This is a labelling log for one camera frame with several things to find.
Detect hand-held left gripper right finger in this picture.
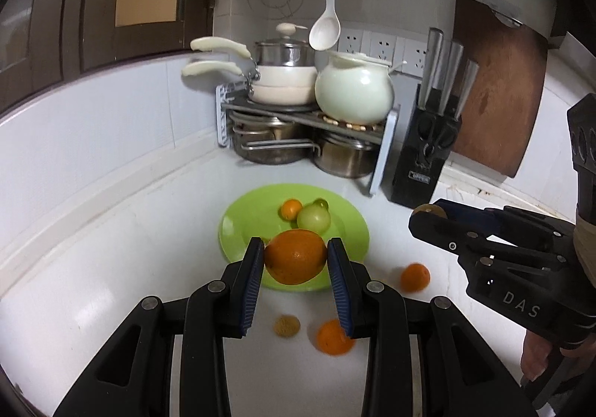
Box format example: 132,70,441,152
327,238,550,417

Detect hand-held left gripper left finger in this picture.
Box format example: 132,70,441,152
51,236,266,417

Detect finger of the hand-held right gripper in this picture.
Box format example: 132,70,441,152
435,199,574,242
408,210,494,260

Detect orange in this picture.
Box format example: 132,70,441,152
279,198,302,221
264,230,328,286
400,262,431,293
317,319,355,356

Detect green plate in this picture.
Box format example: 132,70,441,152
218,183,371,292

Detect green apple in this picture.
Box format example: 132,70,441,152
297,205,332,232

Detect person's right hand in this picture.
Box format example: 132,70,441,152
518,332,562,395

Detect black knife block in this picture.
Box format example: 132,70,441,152
390,89,464,208

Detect black kitchen scissors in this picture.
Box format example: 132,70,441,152
416,117,460,169

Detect brown wooden cutting board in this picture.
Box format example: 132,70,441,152
449,0,549,179

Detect steel stock pot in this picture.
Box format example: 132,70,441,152
313,131,379,179

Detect wooden bead trivet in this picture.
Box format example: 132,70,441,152
323,114,376,132

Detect white ceramic pot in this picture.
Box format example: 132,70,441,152
315,51,407,125

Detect grey corner pot rack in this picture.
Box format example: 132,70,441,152
215,83,401,197

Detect cream saucepan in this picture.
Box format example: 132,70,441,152
181,61,318,105
190,36,318,87

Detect white ladle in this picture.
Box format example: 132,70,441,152
308,0,342,51

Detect steel pot with lid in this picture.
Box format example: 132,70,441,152
254,22,317,68

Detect steel handled knife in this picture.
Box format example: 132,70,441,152
419,27,446,109
440,40,466,116
454,60,481,121

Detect steel pot with long handle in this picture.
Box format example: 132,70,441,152
230,115,322,165

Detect dark brown wall cabinet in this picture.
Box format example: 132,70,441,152
0,0,222,120

